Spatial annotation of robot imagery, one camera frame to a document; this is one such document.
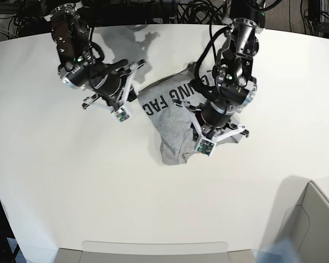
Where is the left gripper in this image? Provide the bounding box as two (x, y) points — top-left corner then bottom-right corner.
(191, 100), (239, 136)

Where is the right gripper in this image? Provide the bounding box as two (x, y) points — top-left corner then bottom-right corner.
(87, 59), (137, 107)

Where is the grey T-shirt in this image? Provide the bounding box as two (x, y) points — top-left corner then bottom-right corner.
(138, 61), (242, 166)

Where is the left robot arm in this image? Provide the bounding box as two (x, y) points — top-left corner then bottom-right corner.
(190, 1), (267, 139)

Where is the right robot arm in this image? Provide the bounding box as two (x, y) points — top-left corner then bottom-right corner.
(50, 2), (144, 111)

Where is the grey bin at right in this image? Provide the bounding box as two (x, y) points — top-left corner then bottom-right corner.
(273, 181), (329, 262)

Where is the grey tray at bottom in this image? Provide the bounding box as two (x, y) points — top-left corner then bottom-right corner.
(54, 241), (256, 262)

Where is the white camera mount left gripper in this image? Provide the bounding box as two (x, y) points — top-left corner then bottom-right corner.
(173, 99), (249, 157)

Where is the white camera mount gripper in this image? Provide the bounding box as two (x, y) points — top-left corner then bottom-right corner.
(173, 99), (249, 157)
(81, 60), (145, 123)

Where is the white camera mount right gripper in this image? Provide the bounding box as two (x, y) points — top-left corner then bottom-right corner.
(81, 60), (145, 123)

